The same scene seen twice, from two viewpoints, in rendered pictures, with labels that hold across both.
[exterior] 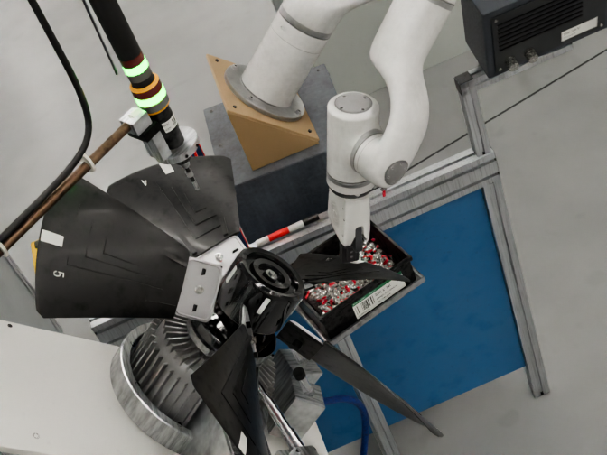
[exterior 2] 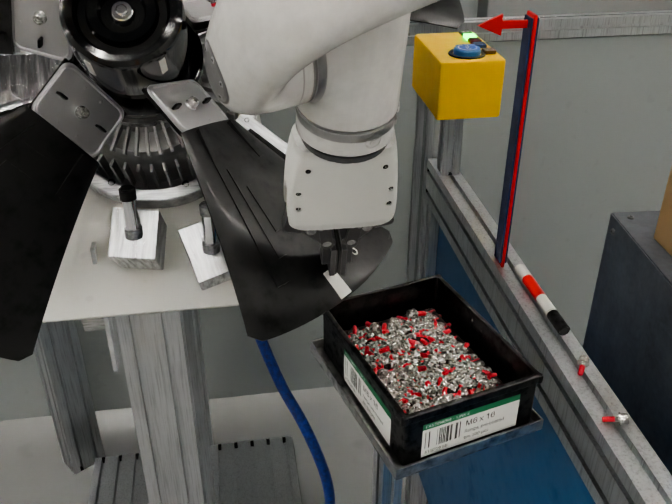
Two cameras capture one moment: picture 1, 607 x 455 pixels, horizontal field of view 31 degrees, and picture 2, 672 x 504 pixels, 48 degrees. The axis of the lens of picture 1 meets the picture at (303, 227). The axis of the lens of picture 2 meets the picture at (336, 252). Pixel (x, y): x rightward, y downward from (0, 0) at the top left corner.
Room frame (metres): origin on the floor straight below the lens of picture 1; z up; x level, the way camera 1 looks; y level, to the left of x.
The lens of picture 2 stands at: (1.29, -0.70, 1.40)
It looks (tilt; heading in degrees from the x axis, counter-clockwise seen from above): 31 degrees down; 82
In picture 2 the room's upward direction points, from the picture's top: straight up
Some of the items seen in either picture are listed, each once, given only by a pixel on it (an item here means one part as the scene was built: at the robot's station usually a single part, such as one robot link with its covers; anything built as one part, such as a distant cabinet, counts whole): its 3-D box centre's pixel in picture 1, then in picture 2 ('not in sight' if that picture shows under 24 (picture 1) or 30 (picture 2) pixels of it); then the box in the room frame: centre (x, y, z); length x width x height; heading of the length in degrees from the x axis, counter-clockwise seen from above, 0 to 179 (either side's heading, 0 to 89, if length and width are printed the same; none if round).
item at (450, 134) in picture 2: not in sight; (450, 137); (1.64, 0.42, 0.92); 0.03 x 0.03 x 0.12; 1
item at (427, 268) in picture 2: not in sight; (425, 373); (1.64, 0.46, 0.39); 0.04 x 0.04 x 0.78; 1
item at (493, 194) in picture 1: (516, 294); not in sight; (1.65, -0.40, 0.39); 0.04 x 0.04 x 0.78; 1
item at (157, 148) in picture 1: (160, 127); not in sight; (1.28, 0.13, 1.49); 0.09 x 0.07 x 0.10; 126
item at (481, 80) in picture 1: (513, 62); not in sight; (1.65, -0.50, 1.04); 0.24 x 0.03 x 0.03; 91
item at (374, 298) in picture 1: (347, 276); (421, 361); (1.48, -0.04, 0.85); 0.22 x 0.17 x 0.07; 106
